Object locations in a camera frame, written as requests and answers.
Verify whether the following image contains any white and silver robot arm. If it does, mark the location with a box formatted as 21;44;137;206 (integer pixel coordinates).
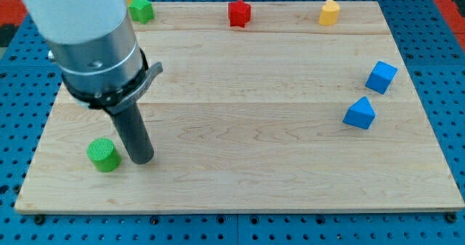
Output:
23;0;162;115

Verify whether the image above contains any blue triangle block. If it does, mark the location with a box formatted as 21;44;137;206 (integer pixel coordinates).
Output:
342;96;376;129

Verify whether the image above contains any light wooden board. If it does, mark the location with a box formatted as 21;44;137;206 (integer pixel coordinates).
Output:
15;1;464;214

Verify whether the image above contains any red star block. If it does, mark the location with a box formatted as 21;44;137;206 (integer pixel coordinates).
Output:
228;0;251;28

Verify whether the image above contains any dark grey cylindrical pointer tool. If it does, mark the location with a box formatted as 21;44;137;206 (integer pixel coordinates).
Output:
109;103;155;164

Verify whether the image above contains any green cylinder block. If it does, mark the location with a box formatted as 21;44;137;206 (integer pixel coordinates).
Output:
86;137;121;172

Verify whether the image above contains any yellow heart block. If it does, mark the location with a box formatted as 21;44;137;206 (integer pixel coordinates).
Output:
318;0;341;26

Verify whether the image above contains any green star block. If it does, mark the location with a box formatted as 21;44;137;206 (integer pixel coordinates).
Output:
129;0;155;24

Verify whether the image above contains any blue cube block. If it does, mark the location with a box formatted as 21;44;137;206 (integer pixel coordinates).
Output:
365;61;397;95

